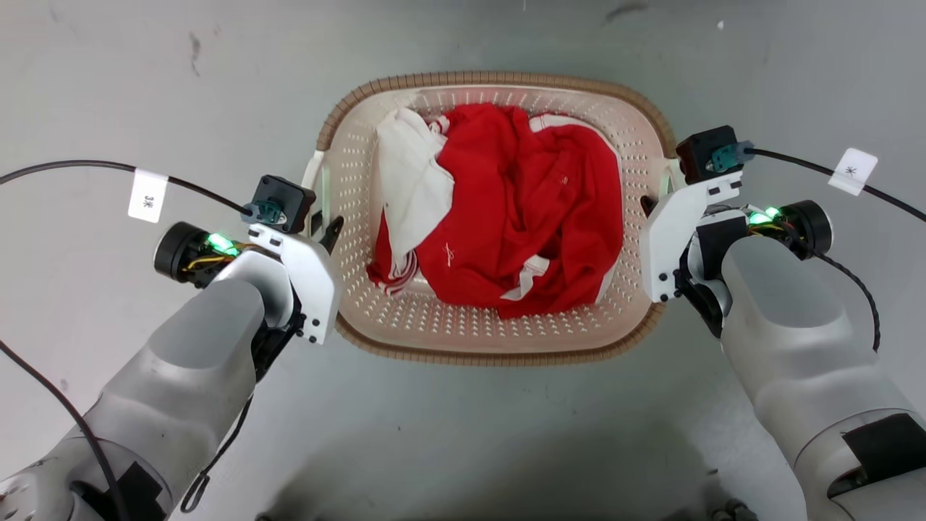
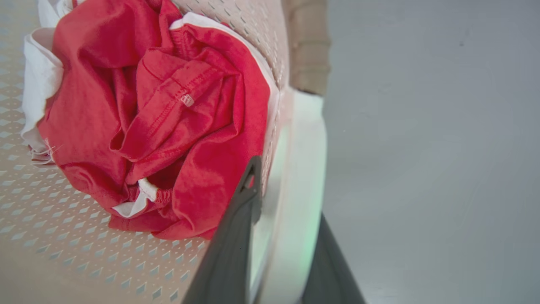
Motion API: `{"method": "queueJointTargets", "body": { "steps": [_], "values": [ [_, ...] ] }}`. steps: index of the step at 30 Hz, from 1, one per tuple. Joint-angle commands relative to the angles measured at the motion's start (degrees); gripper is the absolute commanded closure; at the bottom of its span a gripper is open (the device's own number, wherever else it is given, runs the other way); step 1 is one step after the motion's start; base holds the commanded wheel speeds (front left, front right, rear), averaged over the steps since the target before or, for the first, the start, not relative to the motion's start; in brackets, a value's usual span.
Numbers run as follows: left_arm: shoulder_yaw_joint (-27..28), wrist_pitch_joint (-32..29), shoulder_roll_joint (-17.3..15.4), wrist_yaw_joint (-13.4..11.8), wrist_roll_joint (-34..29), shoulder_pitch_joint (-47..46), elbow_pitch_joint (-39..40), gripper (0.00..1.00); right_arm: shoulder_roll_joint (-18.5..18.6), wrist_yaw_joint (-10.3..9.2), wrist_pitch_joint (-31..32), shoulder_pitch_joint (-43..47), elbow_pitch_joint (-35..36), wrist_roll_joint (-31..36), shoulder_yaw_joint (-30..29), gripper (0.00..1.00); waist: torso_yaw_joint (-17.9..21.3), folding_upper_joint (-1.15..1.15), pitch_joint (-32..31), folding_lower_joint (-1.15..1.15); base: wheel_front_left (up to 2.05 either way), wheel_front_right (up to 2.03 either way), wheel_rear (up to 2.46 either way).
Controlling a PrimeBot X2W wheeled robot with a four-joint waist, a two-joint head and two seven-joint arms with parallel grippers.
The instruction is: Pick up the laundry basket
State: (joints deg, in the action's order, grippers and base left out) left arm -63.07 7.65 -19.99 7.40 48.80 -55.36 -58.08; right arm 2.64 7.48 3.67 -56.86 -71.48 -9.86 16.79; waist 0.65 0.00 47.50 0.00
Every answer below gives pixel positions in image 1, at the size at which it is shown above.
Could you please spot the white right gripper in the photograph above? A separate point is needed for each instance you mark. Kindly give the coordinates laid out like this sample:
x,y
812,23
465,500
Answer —
x,y
669,239

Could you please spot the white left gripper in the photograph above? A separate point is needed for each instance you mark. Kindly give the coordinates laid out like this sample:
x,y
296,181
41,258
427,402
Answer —
x,y
312,278

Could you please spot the beige perforated plastic laundry basket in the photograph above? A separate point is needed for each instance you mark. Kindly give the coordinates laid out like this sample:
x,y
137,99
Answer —
x,y
499,339

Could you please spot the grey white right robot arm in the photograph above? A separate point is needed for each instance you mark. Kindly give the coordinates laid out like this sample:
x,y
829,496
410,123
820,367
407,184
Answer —
x,y
803,340

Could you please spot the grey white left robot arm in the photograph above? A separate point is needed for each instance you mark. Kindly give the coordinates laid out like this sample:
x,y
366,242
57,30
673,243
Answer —
x,y
181,376

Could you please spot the dark robot base part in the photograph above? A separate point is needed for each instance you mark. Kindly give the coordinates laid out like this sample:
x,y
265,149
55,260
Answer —
x,y
732,511

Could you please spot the red garment with white stripes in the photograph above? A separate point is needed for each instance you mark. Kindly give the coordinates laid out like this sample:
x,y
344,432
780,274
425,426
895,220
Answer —
x,y
535,210

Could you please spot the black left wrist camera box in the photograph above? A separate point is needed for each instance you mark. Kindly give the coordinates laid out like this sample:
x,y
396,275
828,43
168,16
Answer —
x,y
286,201

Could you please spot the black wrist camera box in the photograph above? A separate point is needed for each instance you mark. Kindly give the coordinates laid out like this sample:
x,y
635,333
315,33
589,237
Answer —
x,y
705,152
286,201

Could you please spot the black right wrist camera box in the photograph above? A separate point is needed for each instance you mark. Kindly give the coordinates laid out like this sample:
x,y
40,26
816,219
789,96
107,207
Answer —
x,y
705,152

